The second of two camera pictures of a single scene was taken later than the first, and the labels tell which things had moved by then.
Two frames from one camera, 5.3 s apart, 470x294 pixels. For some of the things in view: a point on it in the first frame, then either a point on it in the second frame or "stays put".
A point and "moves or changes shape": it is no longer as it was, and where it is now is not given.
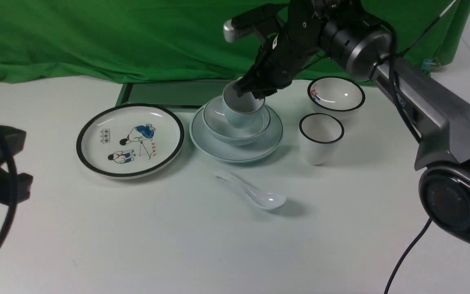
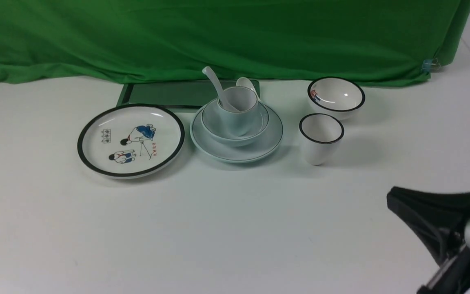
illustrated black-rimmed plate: (126, 141) stays put
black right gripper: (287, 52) to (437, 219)
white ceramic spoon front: (264, 200) to (225, 103)
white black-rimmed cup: (320, 135) stays put
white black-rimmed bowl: (335, 96) stays put
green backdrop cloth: (110, 42) stays put
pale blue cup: (244, 112) moves or changes shape
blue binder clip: (426, 64) stays put
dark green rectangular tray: (177, 95) stays put
